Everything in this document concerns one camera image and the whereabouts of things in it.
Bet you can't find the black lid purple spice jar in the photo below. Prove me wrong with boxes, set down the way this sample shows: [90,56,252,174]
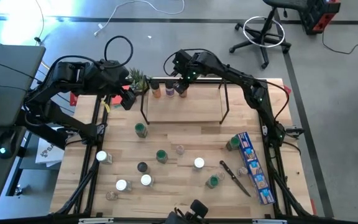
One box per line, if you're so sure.
[165,80,176,98]

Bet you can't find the black lid orange spice jar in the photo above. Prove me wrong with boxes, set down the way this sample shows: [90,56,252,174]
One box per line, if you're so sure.
[150,80,162,99]

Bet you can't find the green lid oregano jar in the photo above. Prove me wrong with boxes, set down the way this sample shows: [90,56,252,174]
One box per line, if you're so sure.
[134,122,149,139]
[225,136,241,152]
[205,174,221,190]
[155,149,169,164]

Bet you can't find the white lid bagel seasoning jar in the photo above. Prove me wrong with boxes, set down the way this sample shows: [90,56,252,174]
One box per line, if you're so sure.
[115,179,133,193]
[96,150,114,165]
[140,174,155,188]
[193,157,206,171]

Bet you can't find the black lid yellow-green spice jar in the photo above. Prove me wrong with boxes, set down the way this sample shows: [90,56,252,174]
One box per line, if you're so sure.
[137,161,150,174]

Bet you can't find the wooden shelf black metal legs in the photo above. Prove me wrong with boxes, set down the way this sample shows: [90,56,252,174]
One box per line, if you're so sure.
[139,75,231,126]

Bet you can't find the red orange flat mat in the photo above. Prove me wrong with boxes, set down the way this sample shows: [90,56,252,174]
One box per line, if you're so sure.
[109,84,133,106]

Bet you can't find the green potted succulent plant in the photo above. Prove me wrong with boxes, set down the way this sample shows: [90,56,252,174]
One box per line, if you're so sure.
[127,67,151,96]

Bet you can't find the black office chair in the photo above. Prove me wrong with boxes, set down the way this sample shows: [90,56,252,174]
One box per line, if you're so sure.
[228,0,311,70]

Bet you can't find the white printed paper bag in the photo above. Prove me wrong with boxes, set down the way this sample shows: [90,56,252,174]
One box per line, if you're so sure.
[35,136,67,168]

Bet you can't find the blue plastic wrap box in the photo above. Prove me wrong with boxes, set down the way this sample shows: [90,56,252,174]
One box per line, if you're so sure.
[235,131,275,205]

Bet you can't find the grey desk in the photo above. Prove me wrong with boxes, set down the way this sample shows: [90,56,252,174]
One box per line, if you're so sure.
[0,43,47,210]

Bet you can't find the black device teal light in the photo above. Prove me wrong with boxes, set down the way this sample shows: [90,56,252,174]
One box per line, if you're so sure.
[0,129,23,160]

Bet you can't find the red black tool box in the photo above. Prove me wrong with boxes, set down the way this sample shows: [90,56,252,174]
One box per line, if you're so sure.
[300,0,342,35]

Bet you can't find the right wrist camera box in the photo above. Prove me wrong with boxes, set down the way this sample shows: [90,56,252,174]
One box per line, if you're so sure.
[172,49,195,70]

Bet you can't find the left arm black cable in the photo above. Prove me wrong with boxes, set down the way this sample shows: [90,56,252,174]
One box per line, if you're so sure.
[103,35,134,70]

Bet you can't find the white floor cable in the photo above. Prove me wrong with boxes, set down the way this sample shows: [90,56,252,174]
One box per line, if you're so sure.
[93,0,186,37]

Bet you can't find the black handle kitchen knife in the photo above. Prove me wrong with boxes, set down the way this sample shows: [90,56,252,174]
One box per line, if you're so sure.
[219,160,252,198]

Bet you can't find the black cable with plug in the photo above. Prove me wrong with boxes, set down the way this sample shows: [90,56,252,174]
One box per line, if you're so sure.
[33,0,45,44]

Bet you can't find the black clamp bracket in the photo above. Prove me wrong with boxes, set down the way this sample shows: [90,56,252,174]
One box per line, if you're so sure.
[286,125,306,140]

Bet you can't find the black aluminium rig frame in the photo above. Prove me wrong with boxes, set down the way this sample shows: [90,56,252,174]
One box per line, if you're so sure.
[50,76,315,224]

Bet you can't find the black table-level camera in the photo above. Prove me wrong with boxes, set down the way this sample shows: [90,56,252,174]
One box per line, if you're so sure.
[165,198,209,224]

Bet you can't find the black floor cable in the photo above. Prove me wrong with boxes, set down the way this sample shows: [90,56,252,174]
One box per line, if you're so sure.
[321,29,358,55]

